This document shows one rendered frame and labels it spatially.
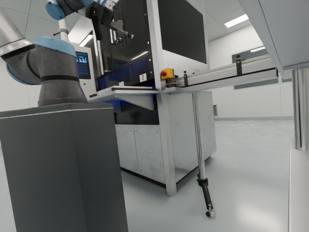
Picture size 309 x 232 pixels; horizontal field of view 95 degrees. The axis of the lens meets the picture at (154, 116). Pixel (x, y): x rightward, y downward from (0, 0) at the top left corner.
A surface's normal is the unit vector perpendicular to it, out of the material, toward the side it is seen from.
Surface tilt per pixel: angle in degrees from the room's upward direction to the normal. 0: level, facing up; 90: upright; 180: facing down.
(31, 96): 90
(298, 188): 0
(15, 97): 90
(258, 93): 90
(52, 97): 73
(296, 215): 0
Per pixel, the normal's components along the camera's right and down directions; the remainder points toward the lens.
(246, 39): -0.69, 0.12
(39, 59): -0.37, 0.11
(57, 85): 0.28, -0.28
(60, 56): 0.63, -0.02
